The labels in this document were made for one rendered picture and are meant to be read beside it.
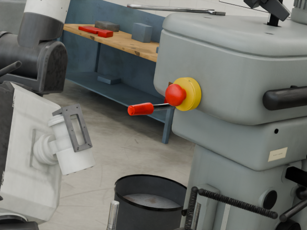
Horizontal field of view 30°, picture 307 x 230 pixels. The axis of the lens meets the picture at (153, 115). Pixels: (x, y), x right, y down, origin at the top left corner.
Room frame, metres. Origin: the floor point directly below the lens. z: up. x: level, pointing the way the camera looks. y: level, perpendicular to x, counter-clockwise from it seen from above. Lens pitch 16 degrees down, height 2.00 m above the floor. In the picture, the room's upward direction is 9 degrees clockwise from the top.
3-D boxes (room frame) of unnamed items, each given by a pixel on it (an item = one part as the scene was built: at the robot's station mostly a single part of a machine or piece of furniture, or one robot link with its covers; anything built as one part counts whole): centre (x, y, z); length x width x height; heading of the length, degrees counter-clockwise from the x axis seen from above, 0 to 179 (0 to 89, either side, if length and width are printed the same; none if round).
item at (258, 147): (1.20, -0.24, 1.68); 0.34 x 0.24 x 0.10; 137
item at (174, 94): (0.99, -0.04, 1.76); 0.04 x 0.03 x 0.04; 47
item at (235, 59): (1.18, -0.22, 1.81); 0.47 x 0.26 x 0.16; 137
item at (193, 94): (1.01, -0.05, 1.76); 0.06 x 0.02 x 0.06; 47
